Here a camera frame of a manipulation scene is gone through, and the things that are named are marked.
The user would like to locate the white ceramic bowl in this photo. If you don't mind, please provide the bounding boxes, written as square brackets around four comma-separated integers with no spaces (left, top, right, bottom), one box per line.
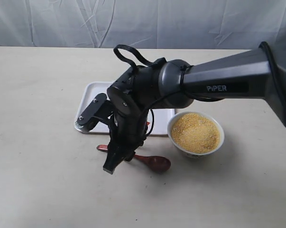
[167,111,225,158]

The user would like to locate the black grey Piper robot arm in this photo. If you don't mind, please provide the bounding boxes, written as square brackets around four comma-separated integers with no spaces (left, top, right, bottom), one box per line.
[103,42,286,174]

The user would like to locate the white rectangular plastic tray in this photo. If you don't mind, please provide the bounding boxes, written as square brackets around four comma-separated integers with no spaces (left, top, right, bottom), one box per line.
[74,81,176,136]

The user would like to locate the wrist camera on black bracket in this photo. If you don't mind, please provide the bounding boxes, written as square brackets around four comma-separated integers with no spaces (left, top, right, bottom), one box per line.
[75,93,114,133]

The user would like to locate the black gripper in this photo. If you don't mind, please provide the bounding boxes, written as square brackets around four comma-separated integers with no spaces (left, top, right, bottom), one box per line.
[103,109,150,175]

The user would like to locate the grey wrinkled backdrop curtain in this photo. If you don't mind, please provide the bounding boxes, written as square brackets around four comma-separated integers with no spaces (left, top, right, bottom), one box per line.
[0,0,286,49]

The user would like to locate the yellow millet grains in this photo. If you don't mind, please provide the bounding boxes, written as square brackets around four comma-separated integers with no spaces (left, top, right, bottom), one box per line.
[171,113,220,154]

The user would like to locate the dark red wooden spoon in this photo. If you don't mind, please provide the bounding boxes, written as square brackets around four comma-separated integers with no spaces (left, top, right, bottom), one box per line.
[97,144,171,173]

